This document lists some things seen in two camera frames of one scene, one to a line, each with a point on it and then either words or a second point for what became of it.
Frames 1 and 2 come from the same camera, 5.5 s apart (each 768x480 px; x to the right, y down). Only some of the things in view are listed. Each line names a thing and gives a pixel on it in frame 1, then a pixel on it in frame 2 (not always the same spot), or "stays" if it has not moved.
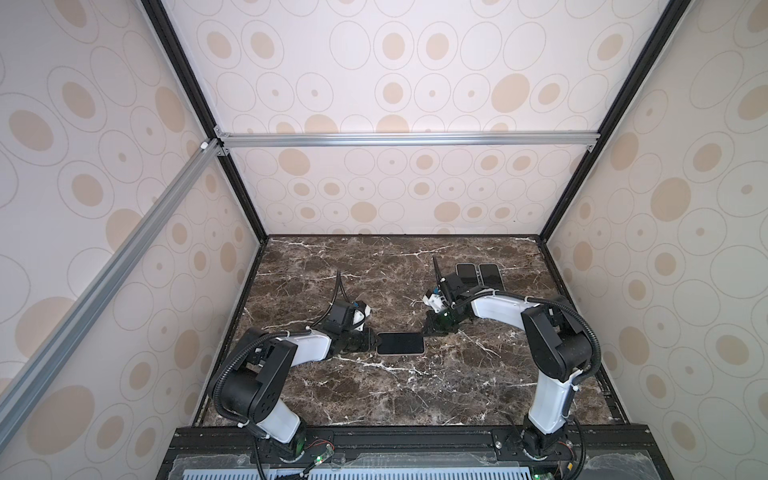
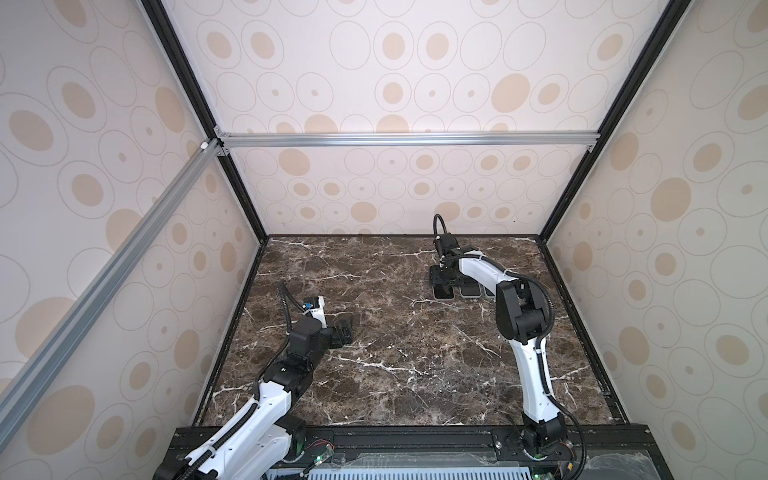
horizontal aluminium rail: [414, 139] stays
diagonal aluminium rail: [23, 387] stays
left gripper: [366, 342] to [336, 340]
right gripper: [431, 326] to [435, 277]
